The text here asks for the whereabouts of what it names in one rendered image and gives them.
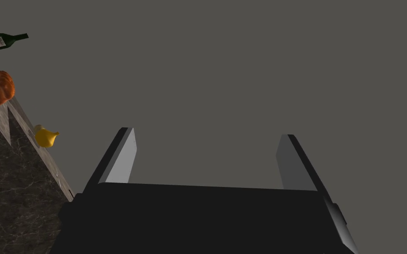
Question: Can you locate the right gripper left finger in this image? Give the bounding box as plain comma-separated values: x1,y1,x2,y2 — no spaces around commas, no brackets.
83,127,137,193

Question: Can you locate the yellow pear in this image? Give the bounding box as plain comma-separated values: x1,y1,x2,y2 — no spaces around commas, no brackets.
34,124,60,149

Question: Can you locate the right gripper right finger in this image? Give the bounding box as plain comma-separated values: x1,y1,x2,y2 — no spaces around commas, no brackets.
275,134,333,203

